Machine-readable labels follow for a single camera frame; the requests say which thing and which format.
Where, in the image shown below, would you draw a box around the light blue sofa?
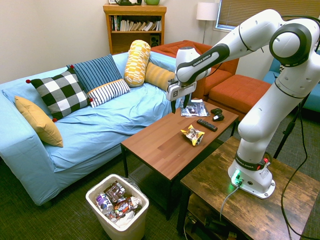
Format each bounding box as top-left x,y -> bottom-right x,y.
0,51 -> 181,206

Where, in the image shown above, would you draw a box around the yellow chip bag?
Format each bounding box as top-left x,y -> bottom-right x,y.
180,124 -> 206,147

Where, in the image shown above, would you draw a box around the yellow white patterned bolster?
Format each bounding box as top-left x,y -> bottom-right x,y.
123,39 -> 152,88

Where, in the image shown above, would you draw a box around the grey base cable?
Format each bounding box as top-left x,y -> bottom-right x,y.
219,184 -> 241,222

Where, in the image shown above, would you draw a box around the white navy striped pillow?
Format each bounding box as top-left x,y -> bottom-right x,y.
86,78 -> 131,109

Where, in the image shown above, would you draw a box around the clear hint water bottle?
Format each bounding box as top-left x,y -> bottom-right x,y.
96,192 -> 115,215

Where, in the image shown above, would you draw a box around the black white checkered pillow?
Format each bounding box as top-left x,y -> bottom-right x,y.
25,65 -> 94,123

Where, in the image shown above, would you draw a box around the long black cable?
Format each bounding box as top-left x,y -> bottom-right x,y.
280,102 -> 320,238

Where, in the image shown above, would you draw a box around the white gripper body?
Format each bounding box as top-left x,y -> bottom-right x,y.
166,80 -> 198,102

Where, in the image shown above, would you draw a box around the black TV remote control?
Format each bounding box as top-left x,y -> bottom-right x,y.
196,118 -> 218,133

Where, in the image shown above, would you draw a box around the wooden bookshelf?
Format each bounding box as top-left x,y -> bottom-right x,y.
102,3 -> 168,55

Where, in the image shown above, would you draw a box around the dark cover magazine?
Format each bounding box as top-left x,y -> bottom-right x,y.
179,99 -> 211,118

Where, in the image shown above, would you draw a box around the orange armchair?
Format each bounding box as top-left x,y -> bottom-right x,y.
150,39 -> 240,102

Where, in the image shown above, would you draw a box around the metal floor vent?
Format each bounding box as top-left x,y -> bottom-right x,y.
128,163 -> 156,187

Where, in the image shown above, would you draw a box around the blue striped pillow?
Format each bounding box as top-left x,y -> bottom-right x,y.
66,53 -> 123,94

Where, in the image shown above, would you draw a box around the wooden window blinds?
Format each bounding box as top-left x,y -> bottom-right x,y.
216,0 -> 320,31

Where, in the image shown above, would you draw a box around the orange red candy wrapper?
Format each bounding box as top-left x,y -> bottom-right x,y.
113,196 -> 138,218

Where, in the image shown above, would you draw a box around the row of books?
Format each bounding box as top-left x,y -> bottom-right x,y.
111,15 -> 162,32

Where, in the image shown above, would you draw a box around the mustard striped pillow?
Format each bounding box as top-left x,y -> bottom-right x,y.
144,61 -> 176,92

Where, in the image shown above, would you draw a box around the teal chair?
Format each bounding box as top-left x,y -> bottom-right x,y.
262,49 -> 320,113

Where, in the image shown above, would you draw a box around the small black speaker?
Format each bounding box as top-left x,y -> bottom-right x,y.
149,34 -> 161,48

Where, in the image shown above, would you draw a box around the black camera tripod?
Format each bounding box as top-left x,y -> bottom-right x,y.
273,92 -> 312,160

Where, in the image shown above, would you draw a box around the white plastic trash bin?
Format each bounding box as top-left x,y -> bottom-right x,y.
85,174 -> 150,240

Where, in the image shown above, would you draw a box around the black game controller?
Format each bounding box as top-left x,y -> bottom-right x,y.
210,107 -> 225,122

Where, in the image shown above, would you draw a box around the white shade floor lamp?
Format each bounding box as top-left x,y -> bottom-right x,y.
196,2 -> 220,45

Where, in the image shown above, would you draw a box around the orange ottoman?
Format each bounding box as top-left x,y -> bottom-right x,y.
207,74 -> 272,122

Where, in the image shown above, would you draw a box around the brown wood coffee table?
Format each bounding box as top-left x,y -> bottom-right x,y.
120,98 -> 240,221

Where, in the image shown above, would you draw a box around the plain mustard yellow pillow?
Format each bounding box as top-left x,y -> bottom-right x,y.
14,95 -> 64,148

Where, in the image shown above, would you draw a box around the brown snack wrapper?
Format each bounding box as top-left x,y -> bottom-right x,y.
103,181 -> 126,205

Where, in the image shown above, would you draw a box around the rustic dark wood table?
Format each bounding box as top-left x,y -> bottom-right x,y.
176,136 -> 320,240

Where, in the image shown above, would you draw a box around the crumpled white paper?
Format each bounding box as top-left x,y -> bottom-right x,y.
114,211 -> 137,227

